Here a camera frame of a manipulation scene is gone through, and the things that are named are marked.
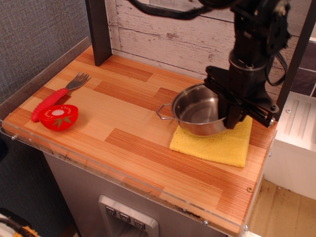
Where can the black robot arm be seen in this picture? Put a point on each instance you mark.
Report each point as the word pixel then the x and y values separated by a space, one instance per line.
pixel 255 60

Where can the dark left shelf post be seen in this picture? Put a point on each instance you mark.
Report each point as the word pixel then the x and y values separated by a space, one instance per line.
pixel 99 30

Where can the dark right shelf post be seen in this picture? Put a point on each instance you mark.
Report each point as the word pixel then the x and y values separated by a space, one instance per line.
pixel 297 57

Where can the yellow object bottom left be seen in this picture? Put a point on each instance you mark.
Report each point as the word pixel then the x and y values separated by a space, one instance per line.
pixel 25 232

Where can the stainless steel pot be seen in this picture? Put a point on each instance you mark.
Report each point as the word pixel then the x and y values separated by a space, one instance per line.
pixel 198 110

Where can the grey toy fridge cabinet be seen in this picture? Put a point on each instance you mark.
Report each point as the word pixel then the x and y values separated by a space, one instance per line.
pixel 81 190

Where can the yellow towel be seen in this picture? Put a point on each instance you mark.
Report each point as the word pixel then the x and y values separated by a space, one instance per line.
pixel 228 147

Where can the red handled metal fork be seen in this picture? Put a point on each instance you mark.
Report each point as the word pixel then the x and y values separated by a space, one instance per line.
pixel 79 80

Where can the silver dispenser panel with buttons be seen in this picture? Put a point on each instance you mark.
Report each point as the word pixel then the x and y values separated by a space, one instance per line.
pixel 121 220

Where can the clear acrylic edge guard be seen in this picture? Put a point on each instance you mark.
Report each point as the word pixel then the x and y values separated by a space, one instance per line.
pixel 215 194

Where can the red toy tomato half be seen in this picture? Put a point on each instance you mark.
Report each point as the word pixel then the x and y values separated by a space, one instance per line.
pixel 59 117

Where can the white toy sink unit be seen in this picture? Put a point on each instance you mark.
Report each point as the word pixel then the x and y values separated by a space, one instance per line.
pixel 291 162

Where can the dark shelf post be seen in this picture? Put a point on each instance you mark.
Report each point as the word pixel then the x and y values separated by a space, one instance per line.
pixel 99 30
pixel 297 57

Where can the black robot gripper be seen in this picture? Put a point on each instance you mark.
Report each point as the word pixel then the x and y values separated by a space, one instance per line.
pixel 241 91

